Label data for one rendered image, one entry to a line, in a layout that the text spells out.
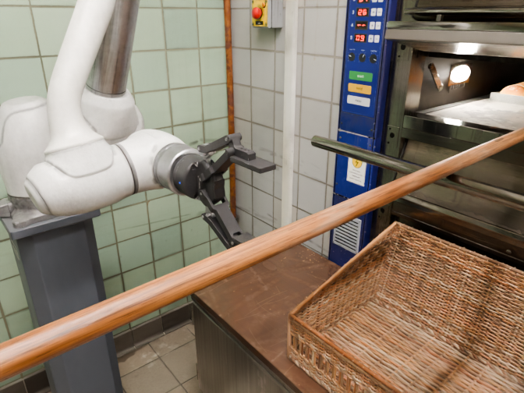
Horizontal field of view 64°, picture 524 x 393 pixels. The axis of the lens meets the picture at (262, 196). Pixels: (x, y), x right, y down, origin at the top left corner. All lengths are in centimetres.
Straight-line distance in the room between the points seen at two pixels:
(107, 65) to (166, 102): 72
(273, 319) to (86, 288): 56
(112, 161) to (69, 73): 16
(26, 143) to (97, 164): 34
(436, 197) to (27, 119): 109
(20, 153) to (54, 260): 28
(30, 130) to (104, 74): 22
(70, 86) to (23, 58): 84
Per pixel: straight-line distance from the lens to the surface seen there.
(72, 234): 117
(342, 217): 60
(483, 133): 125
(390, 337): 135
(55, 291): 122
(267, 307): 141
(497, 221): 127
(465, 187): 86
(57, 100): 80
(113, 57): 112
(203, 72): 189
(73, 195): 77
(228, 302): 144
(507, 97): 168
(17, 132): 109
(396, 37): 118
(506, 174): 127
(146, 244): 197
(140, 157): 80
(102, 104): 116
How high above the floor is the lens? 146
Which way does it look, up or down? 23 degrees down
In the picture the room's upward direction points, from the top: straight up
